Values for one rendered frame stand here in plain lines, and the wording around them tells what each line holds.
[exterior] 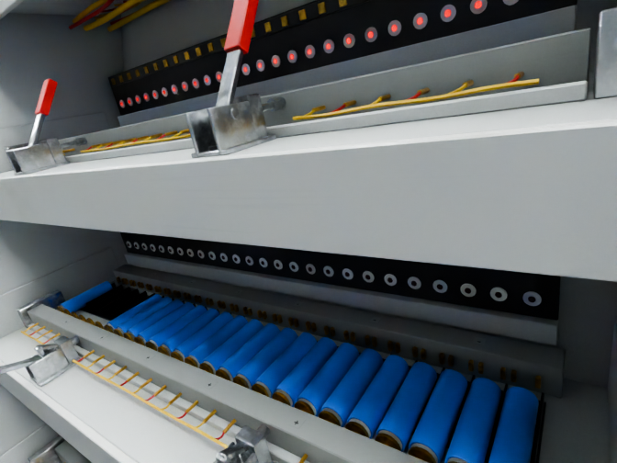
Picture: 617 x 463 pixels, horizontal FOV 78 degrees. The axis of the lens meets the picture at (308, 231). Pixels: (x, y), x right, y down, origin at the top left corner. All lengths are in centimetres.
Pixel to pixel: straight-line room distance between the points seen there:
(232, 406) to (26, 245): 41
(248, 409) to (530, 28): 31
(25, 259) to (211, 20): 39
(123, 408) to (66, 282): 30
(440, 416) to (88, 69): 61
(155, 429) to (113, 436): 3
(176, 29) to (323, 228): 47
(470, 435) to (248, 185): 18
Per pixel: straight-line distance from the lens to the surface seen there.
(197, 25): 56
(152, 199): 25
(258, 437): 26
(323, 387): 29
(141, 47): 66
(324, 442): 25
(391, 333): 32
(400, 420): 26
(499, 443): 26
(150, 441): 33
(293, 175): 16
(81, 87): 66
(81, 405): 41
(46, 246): 62
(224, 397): 30
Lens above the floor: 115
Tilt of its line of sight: 5 degrees down
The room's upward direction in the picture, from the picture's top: straight up
